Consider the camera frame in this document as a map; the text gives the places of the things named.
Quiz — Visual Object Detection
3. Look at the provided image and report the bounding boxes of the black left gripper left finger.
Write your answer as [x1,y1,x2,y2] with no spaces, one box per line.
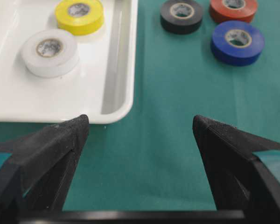
[0,115,89,224]

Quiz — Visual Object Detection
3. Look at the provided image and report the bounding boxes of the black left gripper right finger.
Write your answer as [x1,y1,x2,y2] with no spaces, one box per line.
[193,115,280,224]

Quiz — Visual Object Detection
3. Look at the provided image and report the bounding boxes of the white tape roll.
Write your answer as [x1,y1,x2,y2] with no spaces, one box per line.
[21,28,79,78]

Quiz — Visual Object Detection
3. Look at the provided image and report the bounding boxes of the yellow tape roll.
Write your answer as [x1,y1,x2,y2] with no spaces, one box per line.
[54,0,104,35]

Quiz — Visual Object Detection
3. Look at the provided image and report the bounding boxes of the white plastic tray case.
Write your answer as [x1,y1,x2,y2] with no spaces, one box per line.
[0,0,138,124]

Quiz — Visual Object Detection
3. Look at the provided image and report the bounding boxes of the blue tape roll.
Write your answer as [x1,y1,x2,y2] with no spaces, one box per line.
[210,21,265,66]

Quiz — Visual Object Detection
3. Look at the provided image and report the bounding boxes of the red tape roll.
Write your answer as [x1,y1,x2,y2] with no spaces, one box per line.
[209,0,258,23]

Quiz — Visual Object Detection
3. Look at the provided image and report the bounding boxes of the black tape roll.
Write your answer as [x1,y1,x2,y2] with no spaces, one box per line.
[160,0,203,35]

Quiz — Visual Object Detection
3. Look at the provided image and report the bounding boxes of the green table cloth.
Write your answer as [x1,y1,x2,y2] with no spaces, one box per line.
[0,0,280,212]

